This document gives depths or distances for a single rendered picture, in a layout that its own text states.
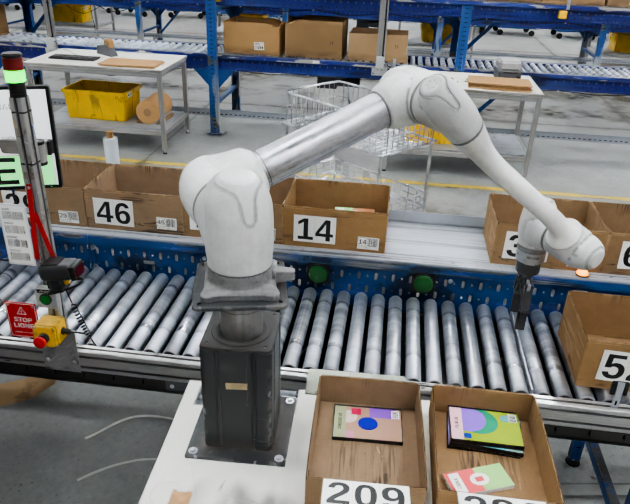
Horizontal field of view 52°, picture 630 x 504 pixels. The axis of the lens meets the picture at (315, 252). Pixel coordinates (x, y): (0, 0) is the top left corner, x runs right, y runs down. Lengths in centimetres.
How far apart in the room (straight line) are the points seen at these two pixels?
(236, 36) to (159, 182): 406
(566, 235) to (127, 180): 180
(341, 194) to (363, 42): 399
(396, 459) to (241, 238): 72
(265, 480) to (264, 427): 13
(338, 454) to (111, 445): 141
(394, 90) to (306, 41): 486
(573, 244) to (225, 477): 112
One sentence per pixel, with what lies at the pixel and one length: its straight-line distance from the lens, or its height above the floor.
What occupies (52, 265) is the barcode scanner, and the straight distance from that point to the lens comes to 198.
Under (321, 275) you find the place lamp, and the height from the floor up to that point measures 81.
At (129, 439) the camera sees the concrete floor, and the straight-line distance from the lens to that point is 295.
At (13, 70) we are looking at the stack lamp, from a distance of 187.
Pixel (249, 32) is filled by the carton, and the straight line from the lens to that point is 668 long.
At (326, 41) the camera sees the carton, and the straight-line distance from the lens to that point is 654.
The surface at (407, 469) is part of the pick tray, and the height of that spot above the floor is 76.
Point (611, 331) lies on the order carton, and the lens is 242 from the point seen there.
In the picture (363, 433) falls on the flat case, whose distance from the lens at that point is 179.
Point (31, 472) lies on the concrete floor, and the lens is 292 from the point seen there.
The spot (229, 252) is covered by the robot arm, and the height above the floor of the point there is 133.
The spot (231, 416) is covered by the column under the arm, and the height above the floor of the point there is 87.
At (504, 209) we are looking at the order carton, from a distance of 268.
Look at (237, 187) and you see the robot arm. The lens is 139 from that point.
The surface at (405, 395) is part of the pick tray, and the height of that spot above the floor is 80.
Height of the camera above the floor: 198
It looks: 27 degrees down
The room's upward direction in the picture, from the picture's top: 2 degrees clockwise
